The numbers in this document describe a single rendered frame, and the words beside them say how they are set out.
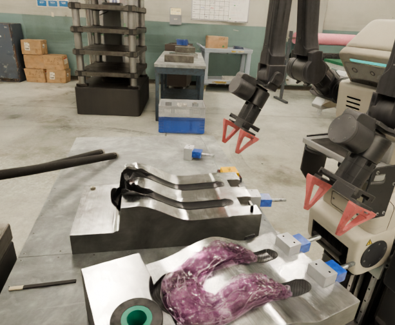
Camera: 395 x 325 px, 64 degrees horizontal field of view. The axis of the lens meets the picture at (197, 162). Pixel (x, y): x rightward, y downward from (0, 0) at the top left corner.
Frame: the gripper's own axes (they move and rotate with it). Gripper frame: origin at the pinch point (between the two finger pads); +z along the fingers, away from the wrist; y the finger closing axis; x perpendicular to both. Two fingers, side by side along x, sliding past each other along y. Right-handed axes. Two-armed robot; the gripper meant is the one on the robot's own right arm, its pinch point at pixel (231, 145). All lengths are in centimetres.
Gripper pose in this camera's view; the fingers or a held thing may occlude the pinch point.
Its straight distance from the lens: 103.3
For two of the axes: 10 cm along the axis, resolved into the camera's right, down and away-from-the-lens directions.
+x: 8.1, 3.2, 4.9
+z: -4.7, 8.6, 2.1
